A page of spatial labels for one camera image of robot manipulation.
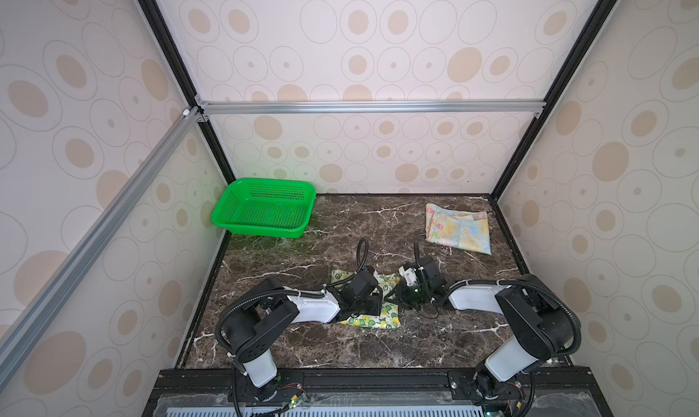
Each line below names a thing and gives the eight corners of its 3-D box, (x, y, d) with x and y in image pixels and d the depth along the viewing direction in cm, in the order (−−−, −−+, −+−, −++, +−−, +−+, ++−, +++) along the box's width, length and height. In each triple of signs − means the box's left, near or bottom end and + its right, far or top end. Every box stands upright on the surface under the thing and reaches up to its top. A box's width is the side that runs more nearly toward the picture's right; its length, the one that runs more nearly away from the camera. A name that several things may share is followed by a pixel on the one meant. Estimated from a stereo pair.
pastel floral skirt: (422, 242, 107) (424, 237, 104) (426, 207, 119) (427, 202, 116) (488, 254, 103) (491, 249, 101) (484, 217, 115) (487, 212, 113)
